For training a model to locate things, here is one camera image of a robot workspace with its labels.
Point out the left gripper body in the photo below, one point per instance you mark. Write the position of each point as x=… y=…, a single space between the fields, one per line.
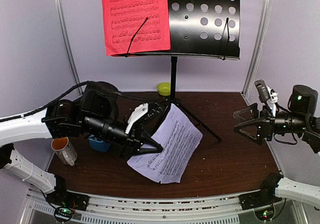
x=132 y=139

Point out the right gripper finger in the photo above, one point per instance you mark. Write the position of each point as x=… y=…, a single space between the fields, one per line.
x=248 y=113
x=251 y=129

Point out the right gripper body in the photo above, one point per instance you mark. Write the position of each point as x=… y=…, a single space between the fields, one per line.
x=269 y=123

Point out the white sheet music paper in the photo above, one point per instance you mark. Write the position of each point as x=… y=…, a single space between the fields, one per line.
x=179 y=138

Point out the black music stand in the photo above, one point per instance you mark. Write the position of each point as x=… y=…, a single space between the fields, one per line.
x=200 y=28

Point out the red sheet music paper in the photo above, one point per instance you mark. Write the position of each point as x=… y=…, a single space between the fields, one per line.
x=135 y=26

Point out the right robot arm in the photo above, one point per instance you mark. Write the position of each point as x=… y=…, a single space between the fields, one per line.
x=297 y=119

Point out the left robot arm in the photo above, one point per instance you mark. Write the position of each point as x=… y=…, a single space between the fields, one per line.
x=95 y=112

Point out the green plastic bowl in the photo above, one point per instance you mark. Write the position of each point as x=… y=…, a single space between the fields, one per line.
x=164 y=89

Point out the blue metronome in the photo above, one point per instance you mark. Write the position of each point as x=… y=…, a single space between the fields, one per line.
x=98 y=145

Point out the white patterned mug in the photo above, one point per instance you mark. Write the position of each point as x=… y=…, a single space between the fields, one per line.
x=65 y=151

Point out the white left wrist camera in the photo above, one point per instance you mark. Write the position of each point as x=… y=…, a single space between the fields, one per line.
x=136 y=115

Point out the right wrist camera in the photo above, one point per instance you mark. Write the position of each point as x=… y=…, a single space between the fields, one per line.
x=267 y=96

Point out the right aluminium corner post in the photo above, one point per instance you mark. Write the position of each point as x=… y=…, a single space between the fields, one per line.
x=257 y=51

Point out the aluminium corner post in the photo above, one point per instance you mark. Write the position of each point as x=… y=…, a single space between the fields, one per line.
x=67 y=45
x=257 y=51

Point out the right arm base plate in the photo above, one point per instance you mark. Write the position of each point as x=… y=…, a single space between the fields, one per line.
x=261 y=203

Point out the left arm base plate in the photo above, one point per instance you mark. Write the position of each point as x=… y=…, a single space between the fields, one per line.
x=65 y=204

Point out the left aluminium corner post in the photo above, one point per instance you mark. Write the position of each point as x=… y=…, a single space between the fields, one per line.
x=67 y=45

